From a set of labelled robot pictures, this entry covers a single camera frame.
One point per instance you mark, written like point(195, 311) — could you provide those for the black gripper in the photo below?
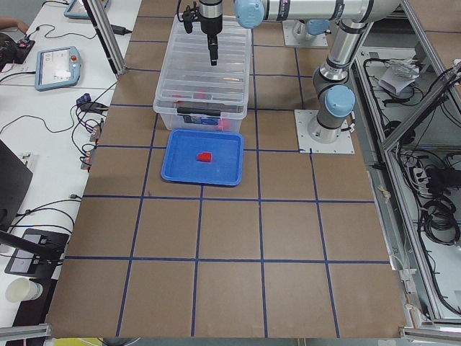
point(210, 24)

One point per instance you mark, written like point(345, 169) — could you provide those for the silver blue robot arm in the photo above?
point(353, 20)
point(275, 43)

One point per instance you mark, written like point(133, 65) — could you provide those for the clear plastic storage box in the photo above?
point(201, 115)

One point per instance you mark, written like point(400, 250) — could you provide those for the blue plastic tray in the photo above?
point(181, 164)

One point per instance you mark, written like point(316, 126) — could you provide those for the black power adapter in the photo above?
point(119, 30)

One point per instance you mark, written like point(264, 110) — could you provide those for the teach pendant tablet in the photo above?
point(57, 68)
point(76, 10)

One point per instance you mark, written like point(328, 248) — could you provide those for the black laptop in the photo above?
point(15, 181)

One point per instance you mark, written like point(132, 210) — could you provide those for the white paper cup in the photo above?
point(23, 289)

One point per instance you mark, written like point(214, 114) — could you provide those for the black box latch handle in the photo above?
point(194, 110)

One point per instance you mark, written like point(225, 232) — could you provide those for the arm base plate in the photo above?
point(306, 33)
point(312, 138)

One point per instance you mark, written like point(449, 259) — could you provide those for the aluminium frame post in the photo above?
point(103, 29)

